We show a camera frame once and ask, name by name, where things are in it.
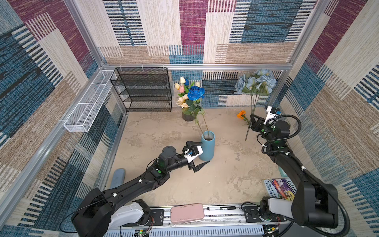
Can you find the black wire shelf rack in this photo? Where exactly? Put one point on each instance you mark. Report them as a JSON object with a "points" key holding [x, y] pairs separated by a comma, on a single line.
{"points": [[143, 89]]}

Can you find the dark blue artificial rose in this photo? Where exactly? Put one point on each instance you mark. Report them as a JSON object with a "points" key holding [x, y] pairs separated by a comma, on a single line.
{"points": [[195, 93]]}

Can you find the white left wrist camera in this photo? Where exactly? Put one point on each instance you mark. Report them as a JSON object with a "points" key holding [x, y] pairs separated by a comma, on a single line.
{"points": [[193, 153]]}

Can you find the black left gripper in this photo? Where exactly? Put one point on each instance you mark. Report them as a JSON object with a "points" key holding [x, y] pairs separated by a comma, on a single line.
{"points": [[195, 169]]}

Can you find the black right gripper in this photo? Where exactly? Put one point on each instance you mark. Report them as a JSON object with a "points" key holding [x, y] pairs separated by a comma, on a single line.
{"points": [[254, 124]]}

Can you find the dusty blue rose bunch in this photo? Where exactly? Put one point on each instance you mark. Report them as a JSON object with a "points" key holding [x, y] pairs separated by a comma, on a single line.
{"points": [[260, 83]]}

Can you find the pink pencil case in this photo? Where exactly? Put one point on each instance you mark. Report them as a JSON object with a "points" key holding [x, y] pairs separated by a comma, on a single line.
{"points": [[186, 213]]}

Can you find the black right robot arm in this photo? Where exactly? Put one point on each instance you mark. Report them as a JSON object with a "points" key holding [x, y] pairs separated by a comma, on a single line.
{"points": [[316, 204]]}

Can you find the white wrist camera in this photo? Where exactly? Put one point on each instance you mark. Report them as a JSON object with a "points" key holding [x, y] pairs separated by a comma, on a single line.
{"points": [[271, 113], [193, 153]]}

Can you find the orange artificial flower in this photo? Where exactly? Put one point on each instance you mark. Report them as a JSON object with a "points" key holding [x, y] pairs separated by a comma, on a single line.
{"points": [[242, 115]]}

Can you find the small teal alarm clock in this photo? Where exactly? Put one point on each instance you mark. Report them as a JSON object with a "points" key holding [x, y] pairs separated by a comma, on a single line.
{"points": [[283, 173]]}

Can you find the teal ceramic vase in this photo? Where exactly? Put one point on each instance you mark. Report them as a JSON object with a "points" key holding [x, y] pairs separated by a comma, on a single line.
{"points": [[208, 145]]}

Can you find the red glass vase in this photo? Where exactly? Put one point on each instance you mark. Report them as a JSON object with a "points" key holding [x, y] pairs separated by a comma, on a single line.
{"points": [[187, 116]]}

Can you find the treehouse paperback book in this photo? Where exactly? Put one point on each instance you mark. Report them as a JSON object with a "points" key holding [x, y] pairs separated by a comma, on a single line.
{"points": [[282, 188]]}

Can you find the white wire mesh basket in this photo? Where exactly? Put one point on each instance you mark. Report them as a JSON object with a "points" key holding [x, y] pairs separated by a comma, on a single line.
{"points": [[86, 111]]}

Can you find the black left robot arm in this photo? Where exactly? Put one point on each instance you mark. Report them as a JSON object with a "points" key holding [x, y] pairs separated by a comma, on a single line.
{"points": [[93, 217]]}

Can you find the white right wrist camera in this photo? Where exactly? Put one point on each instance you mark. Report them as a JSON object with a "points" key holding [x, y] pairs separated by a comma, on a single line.
{"points": [[271, 113]]}

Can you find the cream artificial sunflower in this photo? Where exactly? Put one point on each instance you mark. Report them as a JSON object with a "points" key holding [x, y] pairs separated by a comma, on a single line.
{"points": [[185, 104]]}

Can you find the grey blue oval object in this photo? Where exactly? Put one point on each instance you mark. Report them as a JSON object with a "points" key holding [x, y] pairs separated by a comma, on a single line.
{"points": [[118, 178]]}

